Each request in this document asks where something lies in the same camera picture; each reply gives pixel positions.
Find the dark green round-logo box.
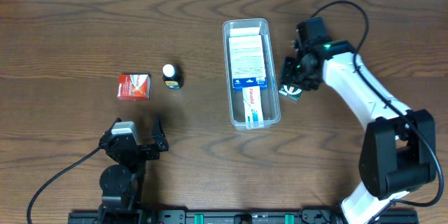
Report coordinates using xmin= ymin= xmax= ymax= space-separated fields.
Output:
xmin=279 ymin=85 xmax=302 ymax=102

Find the red orange medicine box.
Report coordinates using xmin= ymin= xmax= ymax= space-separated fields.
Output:
xmin=117 ymin=74 xmax=151 ymax=101

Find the blue medicine box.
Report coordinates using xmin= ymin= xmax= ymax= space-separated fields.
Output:
xmin=228 ymin=27 xmax=267 ymax=91

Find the white green medicine box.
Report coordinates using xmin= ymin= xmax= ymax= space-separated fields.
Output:
xmin=242 ymin=86 xmax=264 ymax=130

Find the clear plastic container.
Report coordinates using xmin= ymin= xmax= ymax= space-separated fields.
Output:
xmin=223 ymin=18 xmax=281 ymax=130

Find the dark bottle white cap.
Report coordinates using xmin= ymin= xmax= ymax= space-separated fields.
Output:
xmin=162 ymin=64 xmax=183 ymax=90

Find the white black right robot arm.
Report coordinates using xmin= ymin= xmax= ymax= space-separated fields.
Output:
xmin=293 ymin=38 xmax=443 ymax=223

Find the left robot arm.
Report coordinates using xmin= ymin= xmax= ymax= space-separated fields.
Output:
xmin=93 ymin=118 xmax=295 ymax=223

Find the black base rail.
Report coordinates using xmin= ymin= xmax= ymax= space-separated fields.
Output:
xmin=68 ymin=209 xmax=420 ymax=224

